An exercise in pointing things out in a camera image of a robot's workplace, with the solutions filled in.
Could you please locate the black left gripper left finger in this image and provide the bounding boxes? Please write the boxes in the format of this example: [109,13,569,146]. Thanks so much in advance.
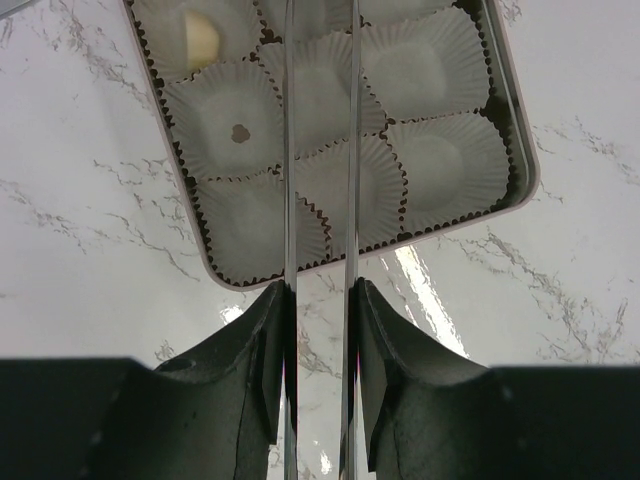
[1,282,285,479]

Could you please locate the pink chocolate tin box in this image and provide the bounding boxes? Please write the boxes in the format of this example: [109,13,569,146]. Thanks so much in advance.
[123,1,540,291]

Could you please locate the metal tongs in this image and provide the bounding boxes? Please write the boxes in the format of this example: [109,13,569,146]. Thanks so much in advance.
[282,1,361,479]

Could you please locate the white teardrop chocolate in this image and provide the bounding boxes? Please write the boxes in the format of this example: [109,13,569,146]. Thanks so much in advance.
[185,10,220,71]

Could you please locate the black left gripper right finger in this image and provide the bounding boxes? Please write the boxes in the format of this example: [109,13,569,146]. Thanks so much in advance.
[356,279,639,479]

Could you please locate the white paper cup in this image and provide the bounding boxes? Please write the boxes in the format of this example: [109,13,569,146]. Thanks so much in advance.
[163,61,284,180]
[387,113,509,233]
[296,135,407,260]
[192,172,333,286]
[361,7,490,120]
[131,1,261,82]
[258,29,389,159]

